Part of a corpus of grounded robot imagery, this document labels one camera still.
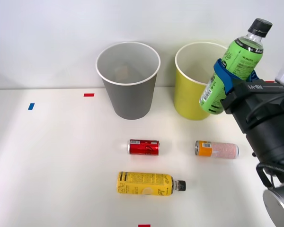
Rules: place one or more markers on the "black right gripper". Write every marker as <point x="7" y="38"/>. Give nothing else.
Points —
<point x="255" y="94"/>

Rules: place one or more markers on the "yellow plastic bottle black cap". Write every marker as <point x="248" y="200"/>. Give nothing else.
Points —
<point x="144" y="183"/>

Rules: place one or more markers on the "orange and white drink can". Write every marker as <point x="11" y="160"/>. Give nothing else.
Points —
<point x="217" y="149"/>

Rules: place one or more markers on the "red drink can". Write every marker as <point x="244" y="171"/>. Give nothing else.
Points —
<point x="144" y="147"/>

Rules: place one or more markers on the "green plastic bottle black cap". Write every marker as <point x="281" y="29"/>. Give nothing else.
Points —
<point x="241" y="56"/>

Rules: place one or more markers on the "yellow-green plastic waste bin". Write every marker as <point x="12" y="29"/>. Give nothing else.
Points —
<point x="187" y="99"/>

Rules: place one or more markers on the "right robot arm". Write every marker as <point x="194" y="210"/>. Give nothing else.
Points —
<point x="269" y="142"/>

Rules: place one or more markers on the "grey plastic waste bin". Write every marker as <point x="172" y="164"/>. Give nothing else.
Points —
<point x="130" y="101"/>

